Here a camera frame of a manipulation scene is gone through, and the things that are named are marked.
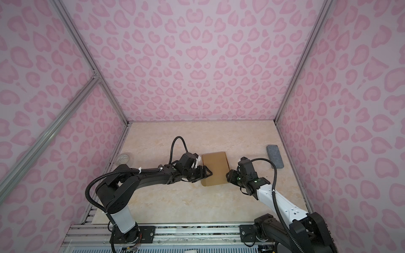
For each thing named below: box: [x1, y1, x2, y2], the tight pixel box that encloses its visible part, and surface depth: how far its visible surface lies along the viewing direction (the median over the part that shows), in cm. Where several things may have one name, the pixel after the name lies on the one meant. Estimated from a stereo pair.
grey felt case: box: [266, 144, 285, 169], surface depth 102 cm
